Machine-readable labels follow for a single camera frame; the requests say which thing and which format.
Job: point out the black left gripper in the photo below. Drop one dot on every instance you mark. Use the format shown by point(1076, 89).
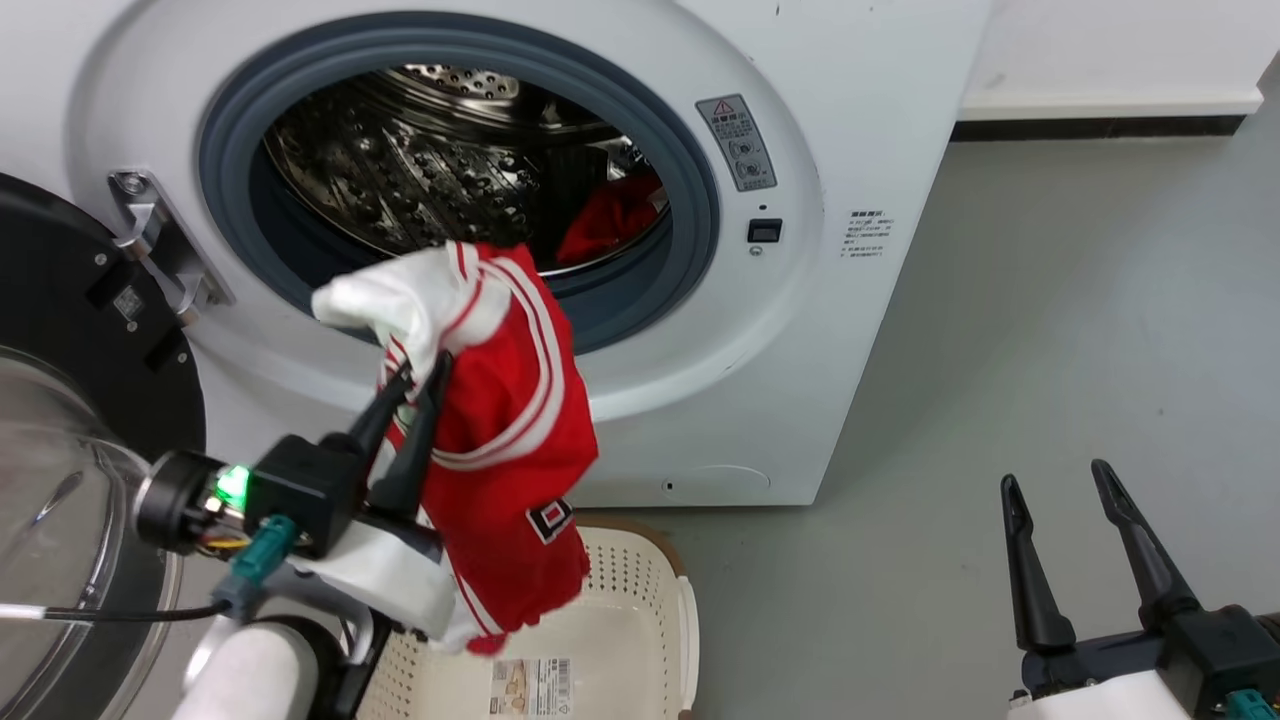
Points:
point(300, 490)

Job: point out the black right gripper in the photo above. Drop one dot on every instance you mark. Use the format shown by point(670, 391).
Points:
point(1230, 650)

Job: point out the red and white jersey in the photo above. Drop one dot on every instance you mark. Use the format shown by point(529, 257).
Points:
point(510, 420)

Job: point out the steel washing machine drum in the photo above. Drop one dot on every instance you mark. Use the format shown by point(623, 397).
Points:
point(400, 170)

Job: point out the basket label sticker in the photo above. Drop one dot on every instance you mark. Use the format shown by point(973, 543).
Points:
point(531, 688)

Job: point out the cream plastic laundry basket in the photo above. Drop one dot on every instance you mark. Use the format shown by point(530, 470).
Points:
point(620, 620)

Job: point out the white front-load washing machine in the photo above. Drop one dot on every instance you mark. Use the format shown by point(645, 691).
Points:
point(850, 350)

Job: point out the black glass washing machine door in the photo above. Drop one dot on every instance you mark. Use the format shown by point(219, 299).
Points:
point(60, 270)

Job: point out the red garment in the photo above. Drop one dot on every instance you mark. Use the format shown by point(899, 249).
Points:
point(610, 220)

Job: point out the metal door hinge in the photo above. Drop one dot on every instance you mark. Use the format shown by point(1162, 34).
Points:
point(160, 240)

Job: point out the grey rubber door gasket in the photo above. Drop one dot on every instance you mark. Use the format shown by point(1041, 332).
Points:
point(692, 200)

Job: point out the black door latch socket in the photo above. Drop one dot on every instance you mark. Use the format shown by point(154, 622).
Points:
point(765, 231)

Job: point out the grey warning sticker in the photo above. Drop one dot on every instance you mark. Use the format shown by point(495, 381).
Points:
point(738, 142)

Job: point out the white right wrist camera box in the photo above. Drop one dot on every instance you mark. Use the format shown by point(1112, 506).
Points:
point(1100, 700)

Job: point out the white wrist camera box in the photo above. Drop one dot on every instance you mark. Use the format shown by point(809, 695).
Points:
point(1100, 700)
point(385, 580)

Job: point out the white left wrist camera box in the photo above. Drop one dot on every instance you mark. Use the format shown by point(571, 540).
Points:
point(385, 580)

